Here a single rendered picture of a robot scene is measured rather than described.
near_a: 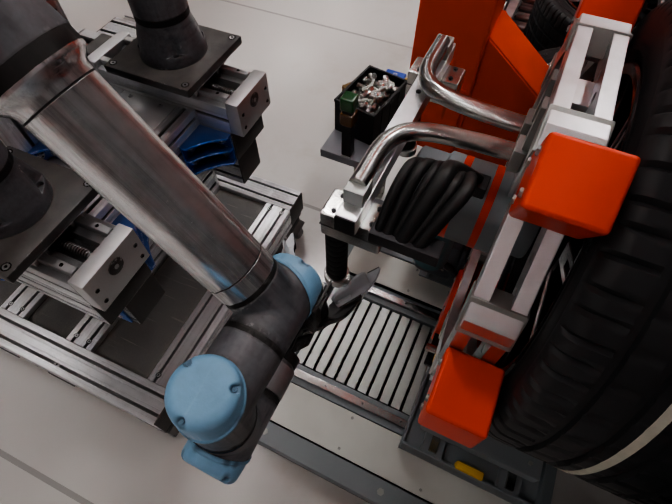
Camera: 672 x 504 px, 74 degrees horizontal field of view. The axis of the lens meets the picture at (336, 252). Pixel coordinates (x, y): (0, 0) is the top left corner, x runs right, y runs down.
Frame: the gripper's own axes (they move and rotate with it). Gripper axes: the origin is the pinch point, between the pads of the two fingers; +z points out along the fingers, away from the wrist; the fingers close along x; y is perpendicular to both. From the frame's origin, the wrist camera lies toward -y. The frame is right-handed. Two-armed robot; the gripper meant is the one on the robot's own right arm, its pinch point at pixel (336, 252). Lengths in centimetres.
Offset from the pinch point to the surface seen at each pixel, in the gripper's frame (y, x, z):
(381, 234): 15.1, -8.1, -4.1
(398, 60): -83, 45, 171
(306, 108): -83, 71, 116
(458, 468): -65, -38, -7
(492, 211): 7.1, -19.9, 12.4
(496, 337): 12.3, -24.6, -9.8
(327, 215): 11.9, 0.3, -2.2
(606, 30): 29.1, -23.8, 25.4
